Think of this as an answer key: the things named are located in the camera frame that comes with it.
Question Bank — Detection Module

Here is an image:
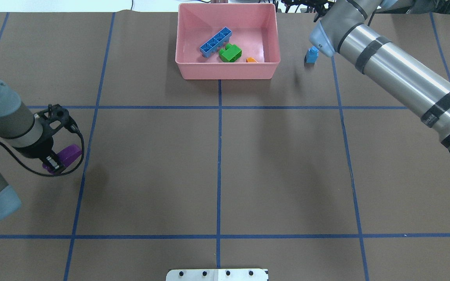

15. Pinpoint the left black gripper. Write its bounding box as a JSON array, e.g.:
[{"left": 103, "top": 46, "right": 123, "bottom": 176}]
[{"left": 18, "top": 104, "right": 80, "bottom": 174}]

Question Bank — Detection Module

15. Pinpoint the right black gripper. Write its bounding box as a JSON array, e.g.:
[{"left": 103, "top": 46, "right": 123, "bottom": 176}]
[{"left": 282, "top": 0, "right": 336, "bottom": 22}]

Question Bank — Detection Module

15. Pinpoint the purple block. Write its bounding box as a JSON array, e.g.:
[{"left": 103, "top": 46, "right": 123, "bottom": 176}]
[{"left": 42, "top": 144, "right": 82, "bottom": 171}]

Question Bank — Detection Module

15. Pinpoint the small blue block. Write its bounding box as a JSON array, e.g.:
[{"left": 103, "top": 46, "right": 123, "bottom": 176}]
[{"left": 305, "top": 46, "right": 319, "bottom": 64}]

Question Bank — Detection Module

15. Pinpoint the orange block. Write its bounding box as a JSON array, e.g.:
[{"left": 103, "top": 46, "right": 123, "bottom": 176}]
[{"left": 245, "top": 57, "right": 258, "bottom": 63}]

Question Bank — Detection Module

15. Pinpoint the green block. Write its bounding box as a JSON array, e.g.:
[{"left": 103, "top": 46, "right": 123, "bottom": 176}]
[{"left": 218, "top": 43, "right": 242, "bottom": 63}]

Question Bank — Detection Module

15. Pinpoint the long blue block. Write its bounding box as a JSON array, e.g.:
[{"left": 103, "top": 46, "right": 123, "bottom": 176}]
[{"left": 199, "top": 27, "right": 232, "bottom": 58}]

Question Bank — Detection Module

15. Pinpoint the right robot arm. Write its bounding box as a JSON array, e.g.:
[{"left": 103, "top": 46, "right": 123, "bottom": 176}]
[{"left": 285, "top": 0, "right": 450, "bottom": 151}]

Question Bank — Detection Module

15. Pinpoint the pink plastic box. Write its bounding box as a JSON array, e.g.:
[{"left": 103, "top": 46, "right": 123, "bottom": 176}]
[{"left": 175, "top": 3, "right": 280, "bottom": 80}]

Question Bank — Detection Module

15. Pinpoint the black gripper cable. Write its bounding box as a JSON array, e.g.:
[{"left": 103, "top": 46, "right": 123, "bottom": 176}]
[{"left": 0, "top": 123, "right": 86, "bottom": 177}]

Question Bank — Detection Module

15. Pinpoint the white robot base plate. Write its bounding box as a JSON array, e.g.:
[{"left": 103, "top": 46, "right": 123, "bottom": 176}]
[{"left": 166, "top": 269, "right": 270, "bottom": 281}]

